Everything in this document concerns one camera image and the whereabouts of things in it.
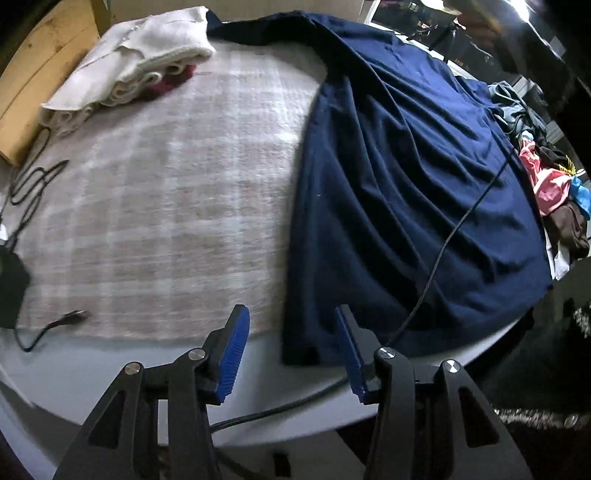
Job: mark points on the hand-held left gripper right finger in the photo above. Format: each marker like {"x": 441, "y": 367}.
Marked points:
{"x": 348, "y": 350}

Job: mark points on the folded cream knit garment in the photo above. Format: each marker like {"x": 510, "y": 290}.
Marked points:
{"x": 129, "y": 50}

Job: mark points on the bright blue cloth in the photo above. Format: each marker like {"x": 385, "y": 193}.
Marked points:
{"x": 582, "y": 196}

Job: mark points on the wooden headboard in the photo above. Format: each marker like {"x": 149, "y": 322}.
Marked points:
{"x": 37, "y": 69}

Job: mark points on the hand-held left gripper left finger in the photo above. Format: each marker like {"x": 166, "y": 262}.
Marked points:
{"x": 235, "y": 350}

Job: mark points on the white mattress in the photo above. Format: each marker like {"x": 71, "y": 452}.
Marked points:
{"x": 92, "y": 355}

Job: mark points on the navy blue garment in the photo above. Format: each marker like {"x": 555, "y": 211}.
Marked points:
{"x": 392, "y": 184}

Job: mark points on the pink checked blanket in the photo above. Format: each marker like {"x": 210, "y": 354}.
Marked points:
{"x": 161, "y": 207}

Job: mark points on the pile of mixed clothes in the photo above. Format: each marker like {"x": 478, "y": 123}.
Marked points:
{"x": 570, "y": 228}

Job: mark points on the pink garment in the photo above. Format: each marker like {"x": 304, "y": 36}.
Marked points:
{"x": 549, "y": 189}

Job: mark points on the white cloth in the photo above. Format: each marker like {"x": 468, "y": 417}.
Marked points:
{"x": 558, "y": 261}

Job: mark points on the dark red cloth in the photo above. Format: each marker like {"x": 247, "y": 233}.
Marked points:
{"x": 166, "y": 85}

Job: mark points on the black plug adapter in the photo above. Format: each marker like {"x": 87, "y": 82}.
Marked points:
{"x": 11, "y": 286}

